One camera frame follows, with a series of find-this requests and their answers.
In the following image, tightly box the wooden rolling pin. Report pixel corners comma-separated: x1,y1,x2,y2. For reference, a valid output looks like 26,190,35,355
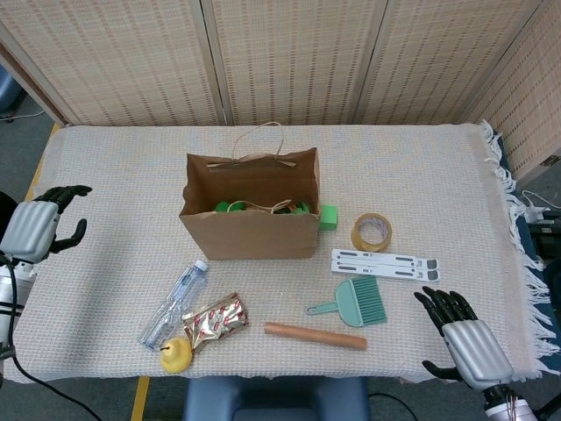
264,322,368,351

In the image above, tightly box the white folding laptop stand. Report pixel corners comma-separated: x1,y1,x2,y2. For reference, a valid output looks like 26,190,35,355
329,248,441,284

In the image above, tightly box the green foam cube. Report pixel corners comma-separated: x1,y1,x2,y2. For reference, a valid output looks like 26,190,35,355
318,204,340,232

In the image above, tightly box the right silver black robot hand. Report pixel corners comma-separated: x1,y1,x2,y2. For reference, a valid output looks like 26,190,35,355
414,286,515,391

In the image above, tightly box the brown paper bag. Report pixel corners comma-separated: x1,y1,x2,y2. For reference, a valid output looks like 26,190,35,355
178,121,322,260

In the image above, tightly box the yellow pear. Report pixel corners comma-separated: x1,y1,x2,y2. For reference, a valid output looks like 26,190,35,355
160,336,194,374

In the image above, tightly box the woven folding screen panel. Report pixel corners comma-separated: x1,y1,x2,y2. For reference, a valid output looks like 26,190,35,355
354,0,547,126
203,0,389,127
466,0,561,181
0,0,220,128

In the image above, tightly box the green plastic bottle red cap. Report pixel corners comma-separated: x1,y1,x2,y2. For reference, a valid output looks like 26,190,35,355
273,200,315,218

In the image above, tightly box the dark blue table cover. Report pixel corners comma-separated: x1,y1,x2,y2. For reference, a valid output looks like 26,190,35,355
497,131,549,273

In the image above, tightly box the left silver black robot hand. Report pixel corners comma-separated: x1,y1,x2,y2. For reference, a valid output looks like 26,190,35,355
0,184,94,264

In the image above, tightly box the white power strip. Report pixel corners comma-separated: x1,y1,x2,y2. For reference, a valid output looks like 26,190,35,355
521,190,557,223

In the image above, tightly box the gold foil snack packet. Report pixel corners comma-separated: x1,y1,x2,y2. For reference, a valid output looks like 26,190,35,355
181,292,250,352

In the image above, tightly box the teal hand brush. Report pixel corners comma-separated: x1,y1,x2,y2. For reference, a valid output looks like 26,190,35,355
352,275,387,325

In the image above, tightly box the blue grey barrel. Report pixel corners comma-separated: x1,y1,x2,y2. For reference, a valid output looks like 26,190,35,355
0,65,23,116

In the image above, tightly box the green toy building brick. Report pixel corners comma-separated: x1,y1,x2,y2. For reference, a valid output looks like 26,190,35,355
213,199,247,214

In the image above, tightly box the black box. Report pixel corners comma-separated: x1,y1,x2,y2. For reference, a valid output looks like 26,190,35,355
528,221,561,258

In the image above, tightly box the teal dustpan brush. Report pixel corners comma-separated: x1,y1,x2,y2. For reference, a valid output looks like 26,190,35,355
305,275,387,328

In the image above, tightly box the clear plastic water bottle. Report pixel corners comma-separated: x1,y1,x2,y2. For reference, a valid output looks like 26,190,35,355
138,259,209,351

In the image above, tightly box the clear packing tape roll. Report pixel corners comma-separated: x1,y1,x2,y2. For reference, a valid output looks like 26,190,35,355
350,212,394,253

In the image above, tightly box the beige woven tablecloth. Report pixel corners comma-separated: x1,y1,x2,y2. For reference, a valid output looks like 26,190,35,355
0,118,551,385

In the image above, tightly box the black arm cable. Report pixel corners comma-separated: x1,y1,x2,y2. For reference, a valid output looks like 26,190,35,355
0,253,104,421

